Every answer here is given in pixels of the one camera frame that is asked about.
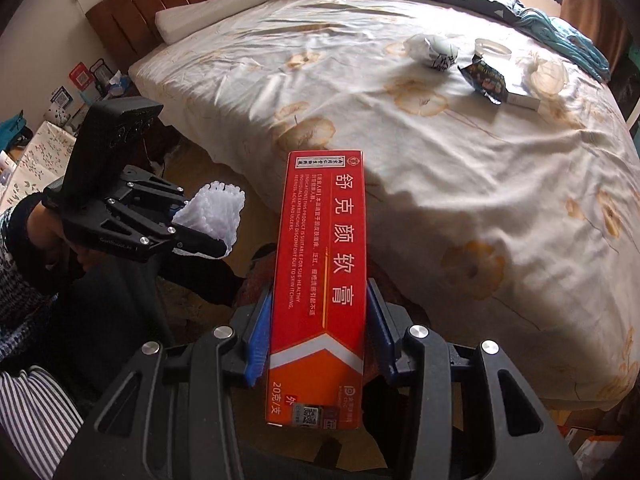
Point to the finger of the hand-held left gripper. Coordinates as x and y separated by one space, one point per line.
200 246
160 192

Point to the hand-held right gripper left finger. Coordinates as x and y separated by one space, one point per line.
260 340

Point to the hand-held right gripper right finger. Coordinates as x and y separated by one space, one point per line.
380 340

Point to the white foam fruit net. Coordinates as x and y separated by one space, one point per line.
215 210

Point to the red woven wastebasket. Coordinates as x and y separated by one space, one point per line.
257 280

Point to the red carton box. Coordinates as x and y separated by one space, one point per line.
320 270

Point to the small white box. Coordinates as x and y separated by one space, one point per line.
522 101

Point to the dark snack packet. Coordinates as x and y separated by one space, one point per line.
482 80

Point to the person's left forearm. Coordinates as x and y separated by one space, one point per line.
20 280

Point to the person's left hand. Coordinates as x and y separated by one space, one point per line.
50 235

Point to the floral printed cloth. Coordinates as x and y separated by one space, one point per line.
40 155

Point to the tissue box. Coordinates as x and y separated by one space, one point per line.
114 81

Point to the teal bag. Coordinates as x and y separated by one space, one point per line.
11 130

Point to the wooden headboard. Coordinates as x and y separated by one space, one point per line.
150 5

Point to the bed with floral sheet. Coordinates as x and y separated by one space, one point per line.
400 185

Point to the white foam pillow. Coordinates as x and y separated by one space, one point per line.
210 12

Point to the person's striped shirt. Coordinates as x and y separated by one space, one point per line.
35 420

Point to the orange white courier bag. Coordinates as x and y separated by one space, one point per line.
600 452

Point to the light blue blanket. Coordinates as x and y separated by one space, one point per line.
575 40

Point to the brown curtain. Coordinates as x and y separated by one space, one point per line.
592 5

